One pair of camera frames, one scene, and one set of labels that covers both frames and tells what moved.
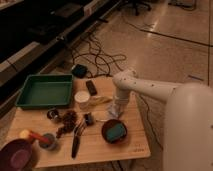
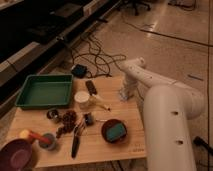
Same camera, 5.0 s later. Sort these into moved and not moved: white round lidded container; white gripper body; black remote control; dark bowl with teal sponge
Moved: white gripper body
Not moved: white round lidded container; black remote control; dark bowl with teal sponge
